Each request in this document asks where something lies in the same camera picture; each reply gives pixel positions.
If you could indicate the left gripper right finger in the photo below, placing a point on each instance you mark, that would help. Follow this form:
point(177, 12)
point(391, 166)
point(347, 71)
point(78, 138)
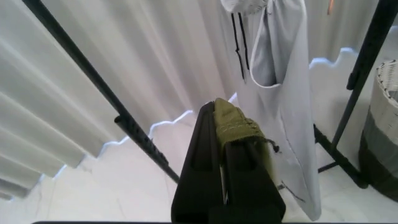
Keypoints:
point(248, 186)

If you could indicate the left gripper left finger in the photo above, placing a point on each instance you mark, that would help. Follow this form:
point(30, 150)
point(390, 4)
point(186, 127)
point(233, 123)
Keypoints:
point(196, 186)

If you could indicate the green garment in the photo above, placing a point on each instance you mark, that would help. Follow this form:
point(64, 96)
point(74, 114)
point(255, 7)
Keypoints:
point(230, 121)

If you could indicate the pale grey shorts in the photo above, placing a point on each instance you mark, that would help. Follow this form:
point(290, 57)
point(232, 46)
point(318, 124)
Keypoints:
point(289, 109)

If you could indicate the pink clothes hanger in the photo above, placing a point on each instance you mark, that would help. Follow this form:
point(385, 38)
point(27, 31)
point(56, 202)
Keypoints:
point(330, 6)

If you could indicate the white laundry basket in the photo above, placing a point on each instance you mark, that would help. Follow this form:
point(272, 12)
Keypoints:
point(382, 124)

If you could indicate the black clothes rack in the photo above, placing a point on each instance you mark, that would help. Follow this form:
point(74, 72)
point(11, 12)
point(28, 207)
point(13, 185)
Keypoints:
point(90, 76)

